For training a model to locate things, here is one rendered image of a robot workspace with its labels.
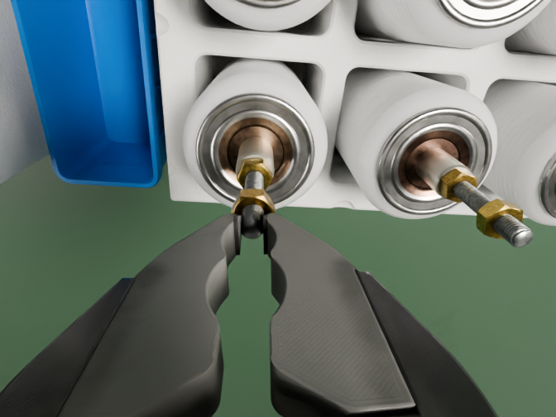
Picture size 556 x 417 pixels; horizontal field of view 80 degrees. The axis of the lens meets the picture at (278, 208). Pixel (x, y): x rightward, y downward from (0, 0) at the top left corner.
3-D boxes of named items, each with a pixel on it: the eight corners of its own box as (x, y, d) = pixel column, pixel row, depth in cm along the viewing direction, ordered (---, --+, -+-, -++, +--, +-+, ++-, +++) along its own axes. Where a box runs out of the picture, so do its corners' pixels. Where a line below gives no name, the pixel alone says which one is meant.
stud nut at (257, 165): (276, 179, 19) (277, 185, 18) (251, 194, 19) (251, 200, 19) (258, 150, 18) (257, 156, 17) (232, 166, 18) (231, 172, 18)
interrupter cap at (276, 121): (197, 84, 20) (194, 86, 19) (323, 98, 20) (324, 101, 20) (197, 198, 23) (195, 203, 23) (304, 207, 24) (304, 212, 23)
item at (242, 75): (216, 45, 35) (178, 64, 19) (307, 57, 36) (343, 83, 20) (213, 136, 39) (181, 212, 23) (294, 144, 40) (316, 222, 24)
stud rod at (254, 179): (266, 165, 20) (269, 233, 14) (252, 173, 20) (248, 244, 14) (257, 151, 20) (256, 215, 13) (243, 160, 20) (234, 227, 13)
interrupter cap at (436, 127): (452, 79, 20) (458, 80, 19) (505, 164, 23) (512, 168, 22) (352, 160, 22) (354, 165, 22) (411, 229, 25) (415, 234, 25)
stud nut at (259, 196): (280, 212, 16) (280, 221, 15) (249, 228, 16) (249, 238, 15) (257, 179, 15) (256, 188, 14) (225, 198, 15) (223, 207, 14)
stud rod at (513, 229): (444, 161, 21) (529, 225, 14) (452, 172, 21) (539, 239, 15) (431, 172, 21) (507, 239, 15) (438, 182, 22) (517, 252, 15)
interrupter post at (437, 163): (436, 137, 22) (463, 155, 19) (454, 163, 23) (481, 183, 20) (405, 161, 23) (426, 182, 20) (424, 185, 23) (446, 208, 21)
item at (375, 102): (371, 40, 35) (462, 52, 19) (419, 107, 39) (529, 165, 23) (302, 104, 38) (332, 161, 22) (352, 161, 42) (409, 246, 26)
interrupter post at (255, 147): (238, 131, 21) (234, 149, 18) (275, 136, 21) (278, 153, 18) (236, 167, 22) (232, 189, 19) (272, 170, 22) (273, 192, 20)
